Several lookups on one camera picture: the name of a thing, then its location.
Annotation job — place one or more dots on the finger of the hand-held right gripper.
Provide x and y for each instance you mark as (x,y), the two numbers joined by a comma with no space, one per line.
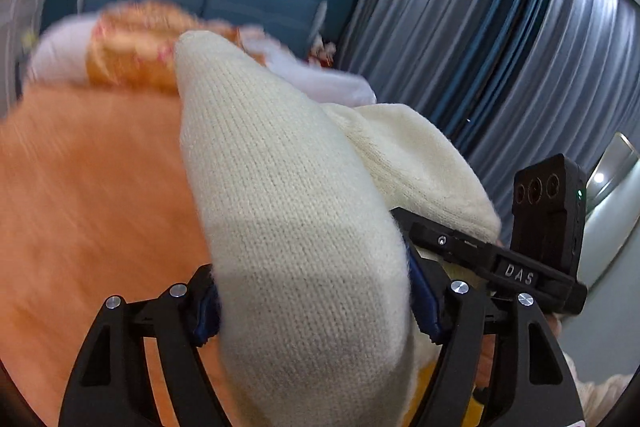
(440,238)

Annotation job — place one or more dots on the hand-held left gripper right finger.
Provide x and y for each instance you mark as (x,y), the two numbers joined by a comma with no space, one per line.
(423,303)

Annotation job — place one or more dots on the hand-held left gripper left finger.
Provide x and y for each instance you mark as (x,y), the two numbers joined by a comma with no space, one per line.
(205,318)

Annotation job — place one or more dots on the cream knit sweater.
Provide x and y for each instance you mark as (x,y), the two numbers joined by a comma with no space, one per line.
(280,187)

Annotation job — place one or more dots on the orange bed sheet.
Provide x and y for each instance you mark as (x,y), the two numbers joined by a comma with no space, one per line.
(90,187)

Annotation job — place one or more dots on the grey blue curtains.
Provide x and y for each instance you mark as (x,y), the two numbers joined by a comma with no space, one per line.
(475,32)

